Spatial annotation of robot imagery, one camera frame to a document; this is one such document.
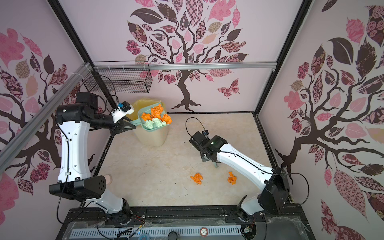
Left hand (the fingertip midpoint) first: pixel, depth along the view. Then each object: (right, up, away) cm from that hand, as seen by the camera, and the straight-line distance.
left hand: (130, 126), depth 67 cm
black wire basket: (-14, +32, +27) cm, 45 cm away
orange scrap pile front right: (+31, -31, +18) cm, 47 cm away
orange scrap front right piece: (+51, -31, +17) cm, 62 cm away
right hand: (+38, -14, +12) cm, 42 cm away
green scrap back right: (+8, +1, +1) cm, 8 cm away
